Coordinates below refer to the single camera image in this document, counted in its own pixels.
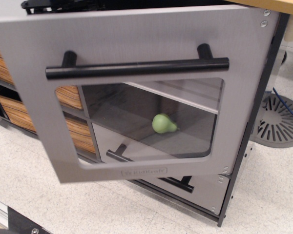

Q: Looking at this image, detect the wood-pattern fabric bin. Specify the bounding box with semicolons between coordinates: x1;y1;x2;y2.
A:
0;52;83;110
0;89;95;154

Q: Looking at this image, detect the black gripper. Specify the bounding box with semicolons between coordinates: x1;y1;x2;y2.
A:
21;0;137;15

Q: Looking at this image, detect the grey toy oven door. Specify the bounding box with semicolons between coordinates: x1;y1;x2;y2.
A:
0;4;280;184

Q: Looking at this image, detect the upper wood-pattern fabric bin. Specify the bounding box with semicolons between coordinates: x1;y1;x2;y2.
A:
0;52;83;110

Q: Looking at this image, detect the lower wood-pattern fabric bin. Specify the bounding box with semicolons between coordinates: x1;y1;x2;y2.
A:
0;89;95;154

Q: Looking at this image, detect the grey lower drawer front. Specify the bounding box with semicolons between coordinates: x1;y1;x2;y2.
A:
93;124;229;215

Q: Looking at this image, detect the white oven shelf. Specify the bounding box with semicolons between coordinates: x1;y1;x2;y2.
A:
126;78;224;114

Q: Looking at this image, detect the blue cable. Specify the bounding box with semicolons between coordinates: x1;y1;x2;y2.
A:
272;87;293;125

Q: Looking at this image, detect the black oven door handle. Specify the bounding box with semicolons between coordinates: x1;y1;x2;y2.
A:
45;43;230;80

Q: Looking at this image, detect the green toy pear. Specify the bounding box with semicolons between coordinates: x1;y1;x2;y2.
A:
152;113;180;134

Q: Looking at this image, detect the wooden countertop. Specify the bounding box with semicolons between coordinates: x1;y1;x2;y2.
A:
230;0;293;15

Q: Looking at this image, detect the black toy kitchen frame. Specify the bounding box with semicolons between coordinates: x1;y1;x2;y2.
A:
0;0;291;228

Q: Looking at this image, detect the black plate with screw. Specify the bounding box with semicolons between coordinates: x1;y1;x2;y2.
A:
7;206;50;234

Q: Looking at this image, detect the grey slotted round base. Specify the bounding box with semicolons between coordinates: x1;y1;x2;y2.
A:
250;92;293;148

